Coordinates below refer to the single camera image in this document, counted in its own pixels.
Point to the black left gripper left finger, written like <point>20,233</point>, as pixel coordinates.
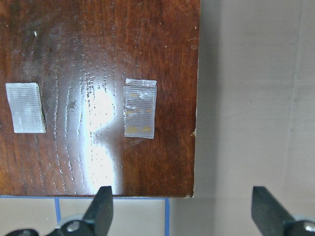
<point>96,221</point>

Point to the dark wooden drawer cabinet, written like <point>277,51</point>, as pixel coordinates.
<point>80,52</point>

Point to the clear tape patch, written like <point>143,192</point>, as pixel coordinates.
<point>140,108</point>
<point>26,108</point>

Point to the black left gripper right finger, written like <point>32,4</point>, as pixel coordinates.
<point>272,219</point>

